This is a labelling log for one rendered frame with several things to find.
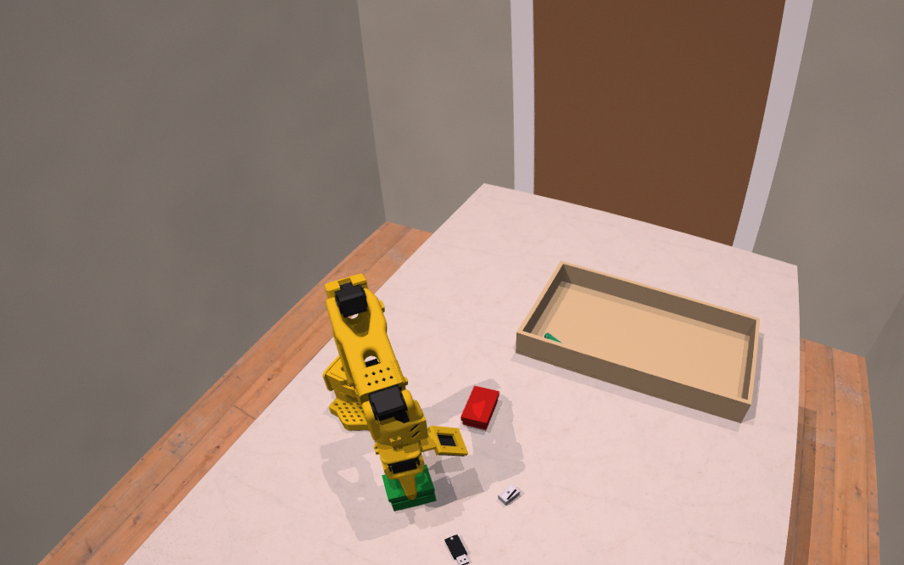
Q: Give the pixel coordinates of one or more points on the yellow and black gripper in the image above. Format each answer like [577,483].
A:
[407,461]

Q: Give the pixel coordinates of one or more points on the black usb flash drive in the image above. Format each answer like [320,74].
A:
[457,549]

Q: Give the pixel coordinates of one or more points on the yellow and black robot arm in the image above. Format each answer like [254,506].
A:
[389,420]

